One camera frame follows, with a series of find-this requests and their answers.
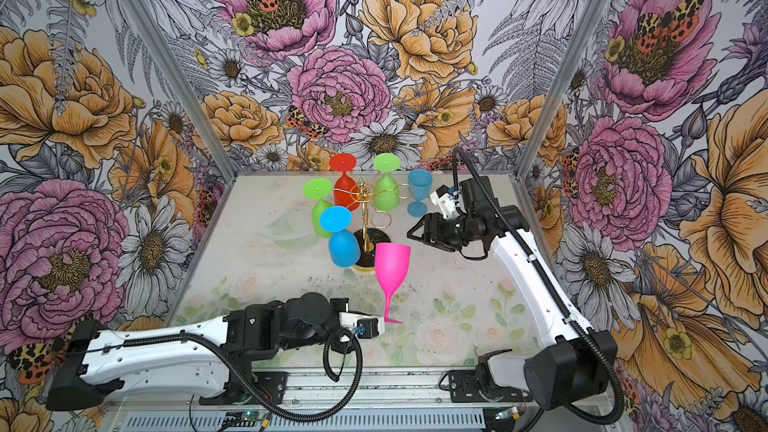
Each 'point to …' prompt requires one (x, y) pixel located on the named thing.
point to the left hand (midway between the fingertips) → (371, 317)
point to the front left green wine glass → (318, 189)
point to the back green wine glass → (386, 193)
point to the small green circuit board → (251, 415)
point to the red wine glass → (345, 190)
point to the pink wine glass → (391, 265)
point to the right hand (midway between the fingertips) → (418, 246)
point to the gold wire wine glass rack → (362, 194)
